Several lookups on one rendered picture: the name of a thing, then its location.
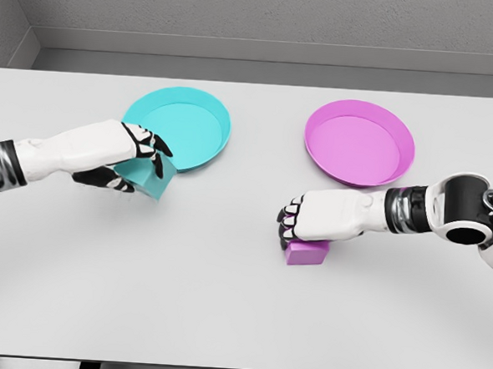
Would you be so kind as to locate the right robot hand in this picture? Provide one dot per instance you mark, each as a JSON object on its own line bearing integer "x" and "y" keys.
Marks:
{"x": 317, "y": 216}

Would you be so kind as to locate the cyan block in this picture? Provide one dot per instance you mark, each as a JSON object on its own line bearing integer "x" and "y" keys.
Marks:
{"x": 152, "y": 181}

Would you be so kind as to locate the magenta plate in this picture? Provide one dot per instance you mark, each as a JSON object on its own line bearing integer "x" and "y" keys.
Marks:
{"x": 358, "y": 143}

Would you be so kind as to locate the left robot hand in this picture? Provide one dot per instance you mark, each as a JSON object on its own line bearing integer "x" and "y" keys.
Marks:
{"x": 106, "y": 144}

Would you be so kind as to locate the magenta block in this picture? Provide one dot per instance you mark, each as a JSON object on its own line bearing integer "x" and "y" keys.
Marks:
{"x": 305, "y": 253}

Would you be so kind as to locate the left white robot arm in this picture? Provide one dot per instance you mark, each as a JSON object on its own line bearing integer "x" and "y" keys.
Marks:
{"x": 26, "y": 154}

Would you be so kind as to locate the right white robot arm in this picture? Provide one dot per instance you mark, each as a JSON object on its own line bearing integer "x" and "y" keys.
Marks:
{"x": 429, "y": 208}

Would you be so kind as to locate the cyan plate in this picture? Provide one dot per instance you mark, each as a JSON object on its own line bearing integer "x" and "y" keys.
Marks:
{"x": 183, "y": 130}

